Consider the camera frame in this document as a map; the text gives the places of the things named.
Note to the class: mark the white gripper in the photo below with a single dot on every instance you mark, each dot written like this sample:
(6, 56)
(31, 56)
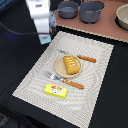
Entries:
(45, 22)

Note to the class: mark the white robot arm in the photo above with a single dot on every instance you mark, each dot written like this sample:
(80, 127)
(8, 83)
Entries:
(38, 5)

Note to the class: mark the orange bread loaf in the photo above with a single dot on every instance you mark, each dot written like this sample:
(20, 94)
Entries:
(70, 64)

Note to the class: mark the fork with orange handle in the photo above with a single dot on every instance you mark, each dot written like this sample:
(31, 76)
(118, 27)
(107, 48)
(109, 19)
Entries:
(69, 82)

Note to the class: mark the beige woven placemat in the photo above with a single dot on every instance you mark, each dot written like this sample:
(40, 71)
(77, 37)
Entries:
(78, 106)

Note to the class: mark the round wooden plate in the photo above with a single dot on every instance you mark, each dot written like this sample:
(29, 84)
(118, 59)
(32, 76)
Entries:
(61, 69)

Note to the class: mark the knife with orange handle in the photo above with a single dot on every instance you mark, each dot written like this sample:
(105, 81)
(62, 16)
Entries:
(79, 56)

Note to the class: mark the yellow butter box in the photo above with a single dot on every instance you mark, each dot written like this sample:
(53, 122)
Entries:
(55, 90)

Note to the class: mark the cream bowl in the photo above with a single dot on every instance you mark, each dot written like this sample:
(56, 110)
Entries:
(122, 15)

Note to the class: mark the pink stove mat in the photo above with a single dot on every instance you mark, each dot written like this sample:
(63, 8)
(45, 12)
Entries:
(105, 26)

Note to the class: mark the grey saucepan with handle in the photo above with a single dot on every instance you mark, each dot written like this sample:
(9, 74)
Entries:
(67, 9)

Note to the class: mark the dark grey cooking pot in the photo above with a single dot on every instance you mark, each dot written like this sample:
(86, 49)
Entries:
(90, 11)

